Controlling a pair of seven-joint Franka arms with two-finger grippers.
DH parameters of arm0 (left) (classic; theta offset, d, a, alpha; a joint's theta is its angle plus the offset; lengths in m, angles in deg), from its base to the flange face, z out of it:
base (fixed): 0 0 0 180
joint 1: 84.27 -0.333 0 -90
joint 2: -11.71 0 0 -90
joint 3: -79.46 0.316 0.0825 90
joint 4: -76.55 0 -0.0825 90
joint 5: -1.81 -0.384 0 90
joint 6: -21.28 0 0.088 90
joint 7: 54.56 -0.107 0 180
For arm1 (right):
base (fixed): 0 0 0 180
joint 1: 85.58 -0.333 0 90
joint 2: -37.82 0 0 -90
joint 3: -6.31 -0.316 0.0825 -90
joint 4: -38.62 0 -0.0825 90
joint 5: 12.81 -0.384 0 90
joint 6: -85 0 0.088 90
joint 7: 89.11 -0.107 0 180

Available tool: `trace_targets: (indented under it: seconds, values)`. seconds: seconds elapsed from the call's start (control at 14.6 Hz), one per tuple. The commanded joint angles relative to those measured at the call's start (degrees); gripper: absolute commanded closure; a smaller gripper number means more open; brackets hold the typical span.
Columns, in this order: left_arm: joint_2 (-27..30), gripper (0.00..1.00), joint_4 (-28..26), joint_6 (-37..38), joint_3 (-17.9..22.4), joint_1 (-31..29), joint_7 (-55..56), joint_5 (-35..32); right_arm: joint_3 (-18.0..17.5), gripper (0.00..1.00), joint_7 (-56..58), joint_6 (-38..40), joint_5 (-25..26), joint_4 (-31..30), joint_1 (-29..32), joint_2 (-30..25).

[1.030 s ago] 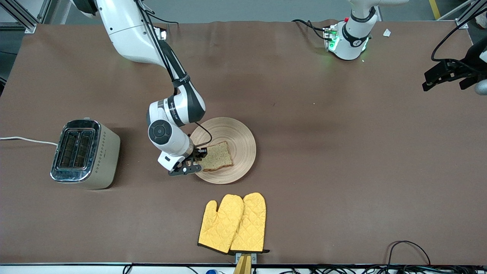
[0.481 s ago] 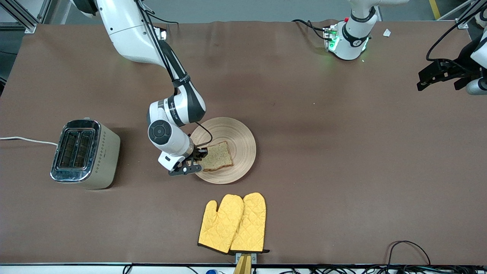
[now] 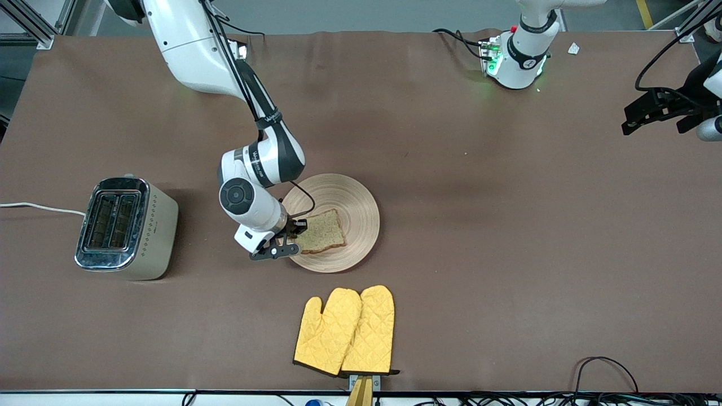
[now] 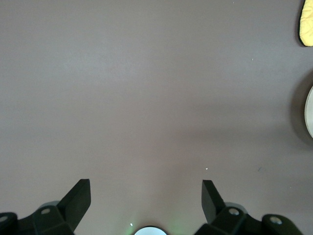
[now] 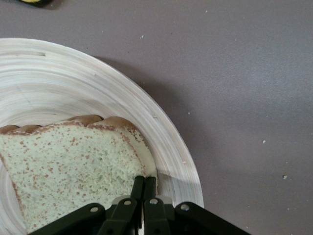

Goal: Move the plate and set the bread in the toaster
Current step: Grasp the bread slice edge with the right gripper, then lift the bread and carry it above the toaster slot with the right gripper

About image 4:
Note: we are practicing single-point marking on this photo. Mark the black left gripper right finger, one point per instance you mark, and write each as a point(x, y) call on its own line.
point(220, 215)

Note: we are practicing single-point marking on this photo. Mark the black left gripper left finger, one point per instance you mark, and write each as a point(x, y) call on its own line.
point(73, 210)

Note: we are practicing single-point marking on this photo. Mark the round wooden plate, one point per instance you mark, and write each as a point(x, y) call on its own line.
point(310, 112)

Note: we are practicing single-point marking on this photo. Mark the brown table cover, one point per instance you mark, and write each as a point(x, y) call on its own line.
point(146, 98)

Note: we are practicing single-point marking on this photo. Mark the yellow quilted oven mitt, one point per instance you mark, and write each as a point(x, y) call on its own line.
point(308, 24)

